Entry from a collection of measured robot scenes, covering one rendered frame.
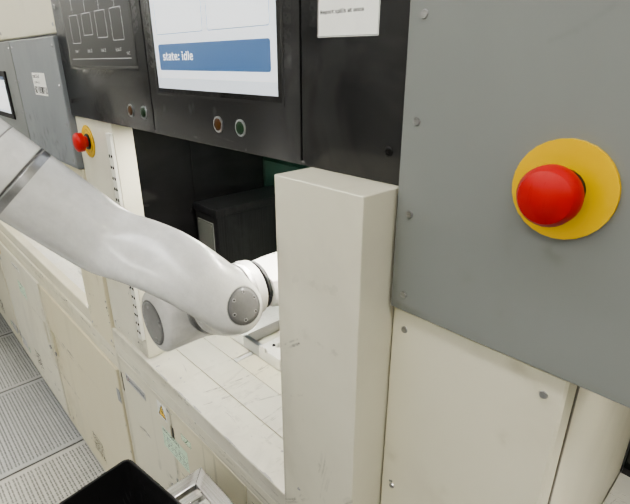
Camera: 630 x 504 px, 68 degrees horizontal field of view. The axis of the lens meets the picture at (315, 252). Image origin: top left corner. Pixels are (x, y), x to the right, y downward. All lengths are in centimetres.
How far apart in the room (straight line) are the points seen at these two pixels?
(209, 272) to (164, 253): 5
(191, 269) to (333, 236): 19
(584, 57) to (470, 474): 37
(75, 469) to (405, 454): 184
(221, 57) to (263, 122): 10
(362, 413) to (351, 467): 7
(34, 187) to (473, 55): 44
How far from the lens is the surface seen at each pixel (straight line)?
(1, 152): 58
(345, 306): 45
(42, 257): 197
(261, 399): 101
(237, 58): 60
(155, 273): 55
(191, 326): 62
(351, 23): 47
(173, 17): 72
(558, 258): 37
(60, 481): 225
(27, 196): 58
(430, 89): 40
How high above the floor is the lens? 150
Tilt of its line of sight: 22 degrees down
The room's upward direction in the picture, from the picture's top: straight up
